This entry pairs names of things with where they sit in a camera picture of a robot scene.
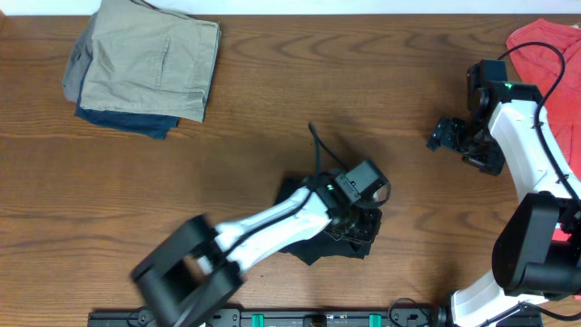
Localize black t-shirt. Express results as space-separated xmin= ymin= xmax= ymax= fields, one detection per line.
xmin=274 ymin=174 xmax=383 ymax=267

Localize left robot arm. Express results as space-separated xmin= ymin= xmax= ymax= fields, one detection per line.
xmin=131 ymin=172 xmax=391 ymax=326

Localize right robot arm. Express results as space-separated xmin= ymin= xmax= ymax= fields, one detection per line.
xmin=428 ymin=80 xmax=580 ymax=326

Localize red t-shirt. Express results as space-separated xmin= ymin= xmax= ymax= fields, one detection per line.
xmin=505 ymin=18 xmax=581 ymax=242

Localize folded navy blue garment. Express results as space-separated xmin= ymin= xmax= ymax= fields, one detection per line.
xmin=75 ymin=104 xmax=180 ymax=140

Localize folded khaki pants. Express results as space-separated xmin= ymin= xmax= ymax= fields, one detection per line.
xmin=80 ymin=0 xmax=222 ymax=122

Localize folded grey garment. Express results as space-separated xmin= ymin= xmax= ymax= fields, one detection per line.
xmin=62 ymin=13 xmax=98 ymax=103

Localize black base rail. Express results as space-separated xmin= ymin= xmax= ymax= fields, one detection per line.
xmin=86 ymin=307 xmax=544 ymax=327

